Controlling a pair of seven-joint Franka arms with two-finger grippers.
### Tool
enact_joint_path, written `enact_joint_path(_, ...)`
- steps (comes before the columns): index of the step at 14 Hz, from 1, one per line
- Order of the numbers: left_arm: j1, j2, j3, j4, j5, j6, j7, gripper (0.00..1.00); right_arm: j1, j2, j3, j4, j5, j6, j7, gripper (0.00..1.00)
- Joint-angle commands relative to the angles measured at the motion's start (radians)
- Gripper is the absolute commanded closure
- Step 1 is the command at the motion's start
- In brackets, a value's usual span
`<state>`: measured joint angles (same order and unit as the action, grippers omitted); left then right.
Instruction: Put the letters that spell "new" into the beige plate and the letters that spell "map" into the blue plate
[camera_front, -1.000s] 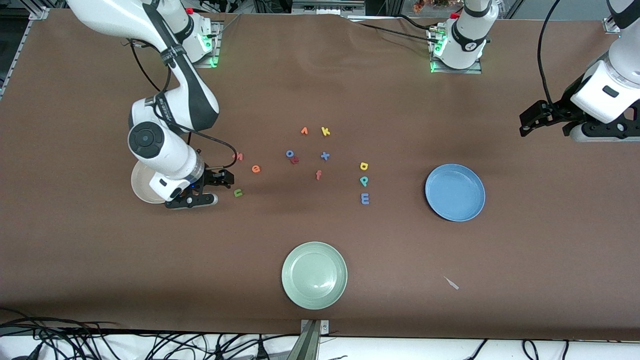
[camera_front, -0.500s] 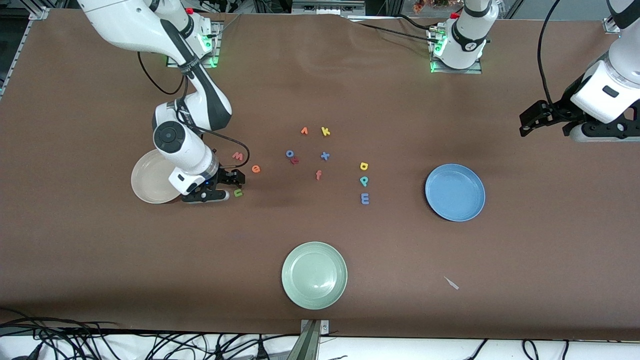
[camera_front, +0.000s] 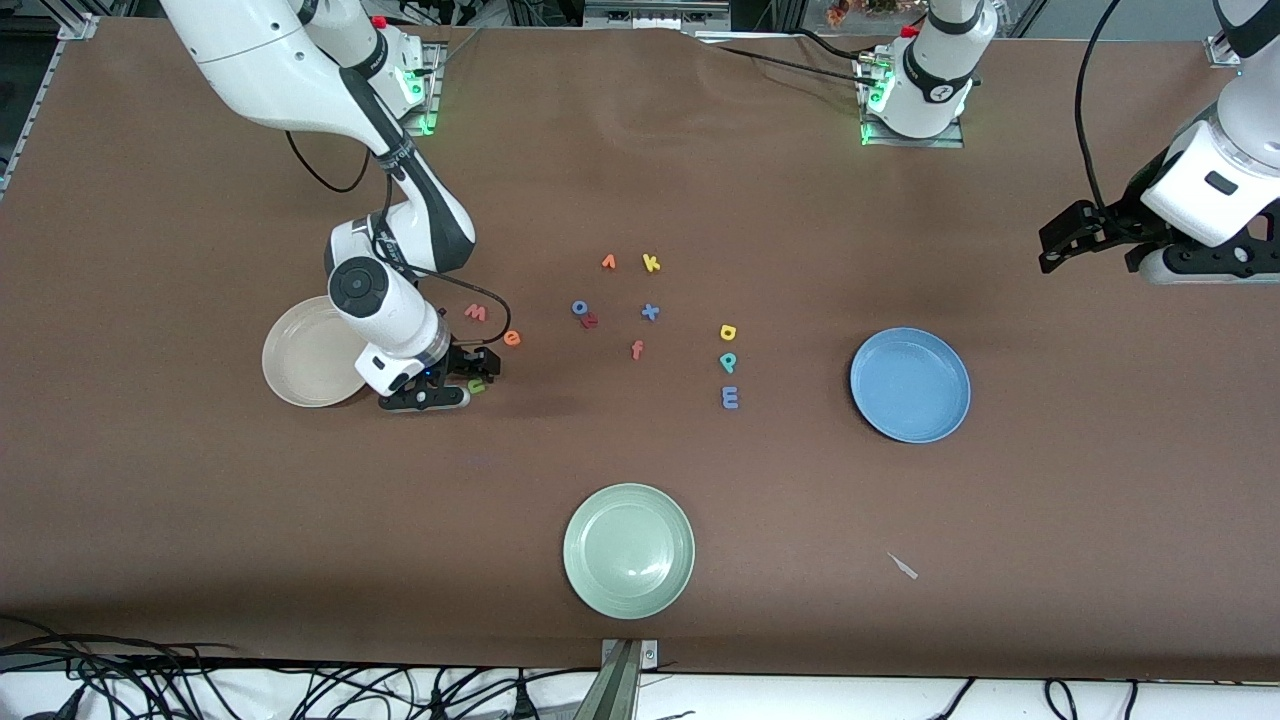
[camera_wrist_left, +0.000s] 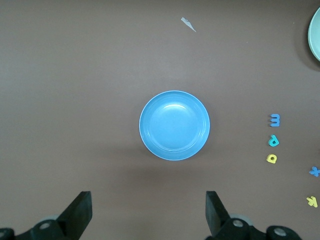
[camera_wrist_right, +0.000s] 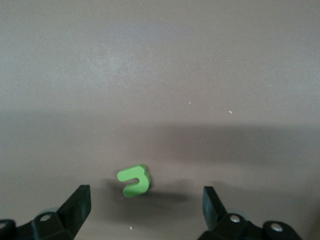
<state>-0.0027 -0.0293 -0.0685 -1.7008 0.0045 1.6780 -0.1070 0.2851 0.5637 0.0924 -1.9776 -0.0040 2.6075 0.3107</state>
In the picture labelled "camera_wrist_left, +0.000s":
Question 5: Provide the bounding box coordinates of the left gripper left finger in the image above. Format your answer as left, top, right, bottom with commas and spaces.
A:
29, 191, 93, 240

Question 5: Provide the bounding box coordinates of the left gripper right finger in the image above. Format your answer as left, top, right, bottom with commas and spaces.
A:
205, 190, 254, 240

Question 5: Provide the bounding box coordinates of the teal foam letter p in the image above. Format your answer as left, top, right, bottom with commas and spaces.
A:
267, 134, 280, 147

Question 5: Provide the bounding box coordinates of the blue foam letter E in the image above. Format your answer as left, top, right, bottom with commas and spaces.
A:
269, 113, 281, 127

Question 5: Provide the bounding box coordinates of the yellow foam letter k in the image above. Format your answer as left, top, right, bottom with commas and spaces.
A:
306, 196, 319, 208

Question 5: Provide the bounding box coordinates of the blue plate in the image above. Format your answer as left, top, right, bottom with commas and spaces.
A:
138, 90, 211, 161

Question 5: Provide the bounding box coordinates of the white paper scrap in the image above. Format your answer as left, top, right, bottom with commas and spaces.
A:
180, 16, 197, 33

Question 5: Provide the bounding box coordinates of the pale green plate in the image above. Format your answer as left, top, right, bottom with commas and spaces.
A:
307, 6, 320, 63

